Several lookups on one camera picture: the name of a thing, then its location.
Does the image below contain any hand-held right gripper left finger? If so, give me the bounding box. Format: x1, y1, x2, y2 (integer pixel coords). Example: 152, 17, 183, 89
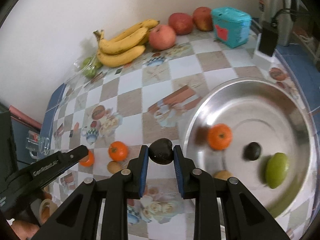
30, 145, 150, 240

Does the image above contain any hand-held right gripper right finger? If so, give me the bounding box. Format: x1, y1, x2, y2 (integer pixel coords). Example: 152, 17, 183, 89
173, 145, 298, 240

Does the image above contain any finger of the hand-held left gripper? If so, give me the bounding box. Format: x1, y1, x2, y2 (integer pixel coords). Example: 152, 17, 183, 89
58, 144, 89, 170

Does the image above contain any orange mandarin with stem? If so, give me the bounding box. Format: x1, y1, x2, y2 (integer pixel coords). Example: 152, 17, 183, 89
207, 123, 233, 151

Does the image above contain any large steel bowl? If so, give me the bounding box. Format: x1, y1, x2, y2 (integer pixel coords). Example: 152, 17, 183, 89
184, 78, 317, 219

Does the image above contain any glass mug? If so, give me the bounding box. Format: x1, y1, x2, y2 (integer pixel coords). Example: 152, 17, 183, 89
24, 131, 52, 159

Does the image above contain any dark furniture panel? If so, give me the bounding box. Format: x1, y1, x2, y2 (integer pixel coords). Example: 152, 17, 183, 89
0, 102, 19, 178

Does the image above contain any checkered printed tablecloth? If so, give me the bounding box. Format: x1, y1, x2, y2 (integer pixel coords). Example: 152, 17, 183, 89
37, 0, 320, 240

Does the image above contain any plastic bag of green fruit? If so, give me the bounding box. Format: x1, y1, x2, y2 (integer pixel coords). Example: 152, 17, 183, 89
74, 52, 103, 78

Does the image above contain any bunch of yellow bananas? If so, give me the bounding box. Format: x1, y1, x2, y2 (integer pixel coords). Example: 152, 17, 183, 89
93, 19, 160, 68

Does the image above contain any pale red apple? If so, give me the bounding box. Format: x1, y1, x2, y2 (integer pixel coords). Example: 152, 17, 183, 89
149, 24, 177, 50

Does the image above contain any white socket block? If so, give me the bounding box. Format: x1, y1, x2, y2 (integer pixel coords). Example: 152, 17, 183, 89
253, 34, 275, 67

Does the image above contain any teal plastic box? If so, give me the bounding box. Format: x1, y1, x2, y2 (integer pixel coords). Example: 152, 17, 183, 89
211, 7, 252, 48

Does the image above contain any black power adapter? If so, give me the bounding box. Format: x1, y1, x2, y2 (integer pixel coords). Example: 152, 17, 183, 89
257, 21, 279, 57

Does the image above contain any steel thermos jug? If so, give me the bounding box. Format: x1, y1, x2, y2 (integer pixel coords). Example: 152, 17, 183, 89
257, 0, 297, 47

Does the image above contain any black cable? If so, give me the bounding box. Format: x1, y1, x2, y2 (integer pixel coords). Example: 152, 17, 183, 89
271, 7, 308, 24

